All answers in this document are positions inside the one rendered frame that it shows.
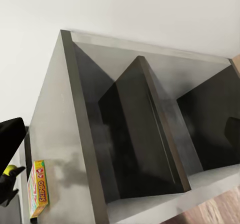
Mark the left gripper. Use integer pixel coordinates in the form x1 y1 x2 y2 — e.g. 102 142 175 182
0 167 26 207

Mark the tennis ball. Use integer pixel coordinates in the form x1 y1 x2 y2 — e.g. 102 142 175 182
4 164 17 175

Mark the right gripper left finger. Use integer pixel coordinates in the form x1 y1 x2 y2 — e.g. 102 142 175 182
0 117 26 177

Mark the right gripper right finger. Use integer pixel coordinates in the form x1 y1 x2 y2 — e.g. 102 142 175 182
224 117 240 157

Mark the toy box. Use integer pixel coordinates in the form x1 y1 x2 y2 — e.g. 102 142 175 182
0 194 22 224

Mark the board game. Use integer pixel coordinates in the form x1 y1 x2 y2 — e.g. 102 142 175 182
27 160 49 219

